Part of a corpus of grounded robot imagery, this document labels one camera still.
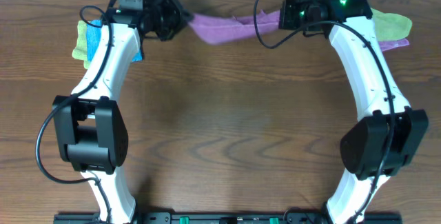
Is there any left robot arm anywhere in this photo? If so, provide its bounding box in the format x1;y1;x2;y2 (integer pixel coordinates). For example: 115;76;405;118
51;0;191;223

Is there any green folded cloth under blue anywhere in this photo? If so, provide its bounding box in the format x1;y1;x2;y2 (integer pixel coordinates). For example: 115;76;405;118
72;21;90;69

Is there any green crumpled cloth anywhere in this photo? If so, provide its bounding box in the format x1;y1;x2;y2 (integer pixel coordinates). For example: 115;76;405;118
371;8;413;41

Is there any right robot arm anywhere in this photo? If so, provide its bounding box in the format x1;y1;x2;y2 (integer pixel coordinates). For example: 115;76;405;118
279;0;429;223

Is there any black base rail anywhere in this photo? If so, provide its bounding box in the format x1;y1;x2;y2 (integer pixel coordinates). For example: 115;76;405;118
52;211;403;224

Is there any purple microfiber cloth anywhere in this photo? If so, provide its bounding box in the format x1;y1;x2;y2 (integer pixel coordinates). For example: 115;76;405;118
189;10;280;45

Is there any right black cable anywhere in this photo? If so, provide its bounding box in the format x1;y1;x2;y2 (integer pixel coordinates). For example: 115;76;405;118
253;0;397;223

